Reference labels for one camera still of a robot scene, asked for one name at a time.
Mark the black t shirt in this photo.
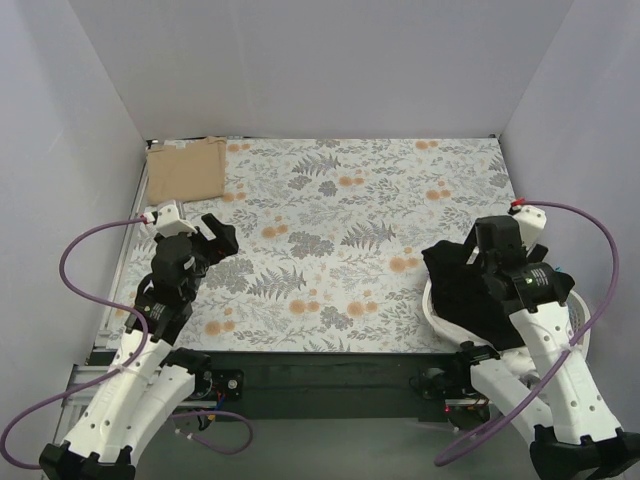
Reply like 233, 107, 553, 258
422, 240, 524, 349

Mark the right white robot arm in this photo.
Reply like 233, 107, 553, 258
470, 215, 639, 479

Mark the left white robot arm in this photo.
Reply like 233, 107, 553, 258
39, 213, 239, 479

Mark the folded beige t shirt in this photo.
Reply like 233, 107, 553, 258
146, 137, 227, 205

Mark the white laundry basket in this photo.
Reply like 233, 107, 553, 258
423, 280, 591, 330

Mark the floral table mat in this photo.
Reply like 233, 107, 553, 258
107, 137, 524, 354

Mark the white t shirt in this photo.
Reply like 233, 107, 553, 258
422, 291, 540, 381

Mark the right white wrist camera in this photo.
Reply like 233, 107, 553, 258
509, 199, 547, 251

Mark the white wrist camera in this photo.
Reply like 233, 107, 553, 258
509, 199, 547, 251
141, 200, 196, 238

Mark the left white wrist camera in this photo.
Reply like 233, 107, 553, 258
141, 200, 196, 238

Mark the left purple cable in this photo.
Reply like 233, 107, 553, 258
0, 215, 254, 471

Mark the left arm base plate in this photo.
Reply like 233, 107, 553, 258
189, 369, 245, 402

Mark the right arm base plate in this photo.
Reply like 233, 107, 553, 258
408, 368, 490, 413

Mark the aluminium frame rail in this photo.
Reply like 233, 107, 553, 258
62, 362, 201, 409

